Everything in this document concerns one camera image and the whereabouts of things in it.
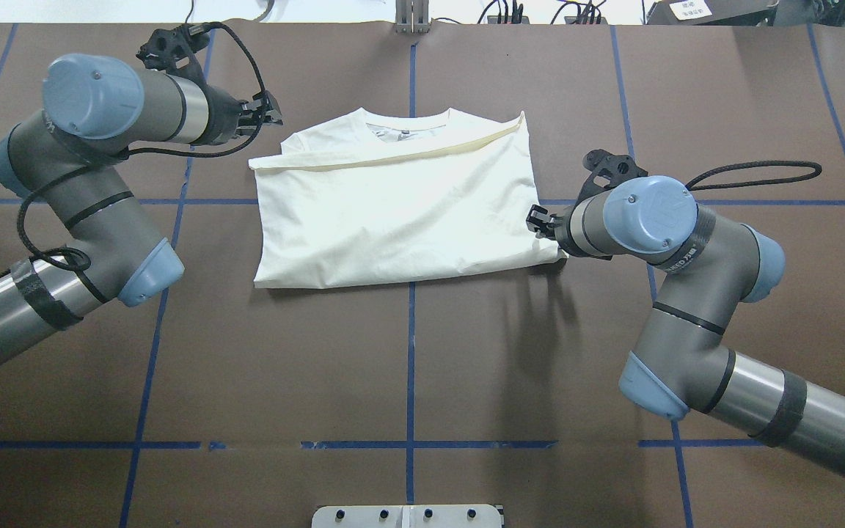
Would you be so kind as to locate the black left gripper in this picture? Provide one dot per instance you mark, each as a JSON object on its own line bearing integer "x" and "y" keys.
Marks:
{"x": 223, "y": 117}

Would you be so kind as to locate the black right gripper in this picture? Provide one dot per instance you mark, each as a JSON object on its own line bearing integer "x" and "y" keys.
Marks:
{"x": 559, "y": 224}

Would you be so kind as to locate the cream long-sleeve cat shirt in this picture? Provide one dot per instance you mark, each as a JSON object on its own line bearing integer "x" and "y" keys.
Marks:
{"x": 365, "y": 199}

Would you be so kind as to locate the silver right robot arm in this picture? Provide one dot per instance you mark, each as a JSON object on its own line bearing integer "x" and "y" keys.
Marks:
{"x": 679, "y": 362}

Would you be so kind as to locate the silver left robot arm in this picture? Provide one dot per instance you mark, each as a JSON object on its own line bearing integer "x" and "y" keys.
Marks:
{"x": 88, "y": 237}

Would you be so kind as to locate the black box white label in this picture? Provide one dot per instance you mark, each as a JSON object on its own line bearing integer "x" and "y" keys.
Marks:
{"x": 712, "y": 13}

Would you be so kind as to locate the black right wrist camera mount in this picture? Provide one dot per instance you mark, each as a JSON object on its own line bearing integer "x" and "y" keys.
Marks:
{"x": 607, "y": 171}

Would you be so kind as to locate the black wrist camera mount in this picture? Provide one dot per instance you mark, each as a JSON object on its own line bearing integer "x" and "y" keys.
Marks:
{"x": 607, "y": 171}
{"x": 172, "y": 48}

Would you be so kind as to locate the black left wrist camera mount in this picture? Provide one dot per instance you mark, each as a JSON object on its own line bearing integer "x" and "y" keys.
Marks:
{"x": 172, "y": 48}

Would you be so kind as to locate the aluminium frame post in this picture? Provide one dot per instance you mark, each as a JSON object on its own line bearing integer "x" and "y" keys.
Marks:
{"x": 412, "y": 16}

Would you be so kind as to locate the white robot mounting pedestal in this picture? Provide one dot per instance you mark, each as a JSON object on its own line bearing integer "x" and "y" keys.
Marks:
{"x": 439, "y": 515}

